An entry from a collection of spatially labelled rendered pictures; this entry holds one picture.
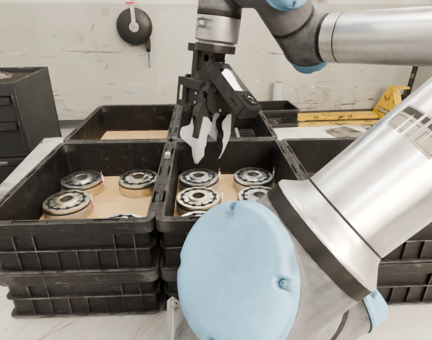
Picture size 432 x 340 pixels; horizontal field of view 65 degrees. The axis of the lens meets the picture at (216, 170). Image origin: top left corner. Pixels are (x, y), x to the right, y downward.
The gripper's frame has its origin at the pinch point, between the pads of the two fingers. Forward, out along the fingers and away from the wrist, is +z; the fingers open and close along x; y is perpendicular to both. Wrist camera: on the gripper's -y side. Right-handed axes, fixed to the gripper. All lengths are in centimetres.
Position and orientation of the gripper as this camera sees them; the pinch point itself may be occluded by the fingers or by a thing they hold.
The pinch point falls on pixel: (210, 156)
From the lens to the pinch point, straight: 65.0
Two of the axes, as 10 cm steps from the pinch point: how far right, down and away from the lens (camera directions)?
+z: -1.2, 9.3, 3.6
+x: -6.8, 1.9, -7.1
